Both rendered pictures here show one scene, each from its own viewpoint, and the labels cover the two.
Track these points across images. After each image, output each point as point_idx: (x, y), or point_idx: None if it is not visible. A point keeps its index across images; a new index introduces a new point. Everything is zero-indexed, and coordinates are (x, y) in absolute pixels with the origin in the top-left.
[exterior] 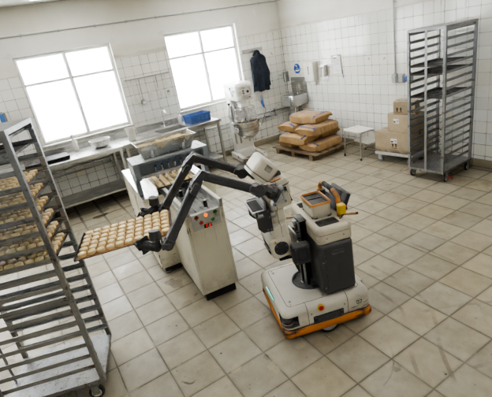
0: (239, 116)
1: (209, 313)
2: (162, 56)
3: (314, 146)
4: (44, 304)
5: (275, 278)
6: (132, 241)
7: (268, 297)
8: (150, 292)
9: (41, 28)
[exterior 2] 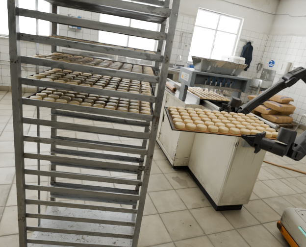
0: None
1: (221, 226)
2: (192, 21)
3: (274, 118)
4: (116, 165)
5: None
6: (239, 132)
7: (293, 236)
8: (161, 182)
9: None
